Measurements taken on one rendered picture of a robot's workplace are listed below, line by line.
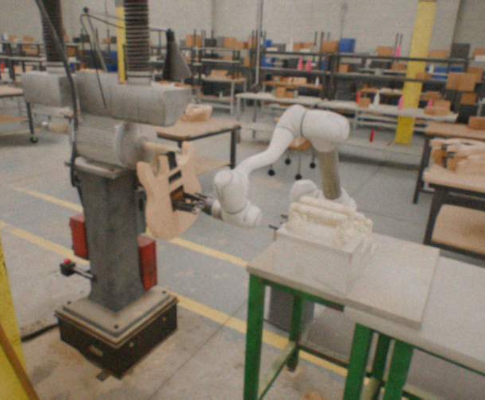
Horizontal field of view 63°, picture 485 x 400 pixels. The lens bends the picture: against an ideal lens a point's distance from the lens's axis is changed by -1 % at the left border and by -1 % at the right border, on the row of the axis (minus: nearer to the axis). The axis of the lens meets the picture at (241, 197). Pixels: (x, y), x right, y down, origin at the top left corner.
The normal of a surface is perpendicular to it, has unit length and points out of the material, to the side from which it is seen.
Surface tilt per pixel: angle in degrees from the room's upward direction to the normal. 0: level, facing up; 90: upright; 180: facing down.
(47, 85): 90
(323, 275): 90
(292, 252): 90
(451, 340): 0
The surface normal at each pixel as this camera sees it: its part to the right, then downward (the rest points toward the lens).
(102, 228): -0.51, 0.29
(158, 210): 0.86, 0.18
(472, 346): 0.04, -0.93
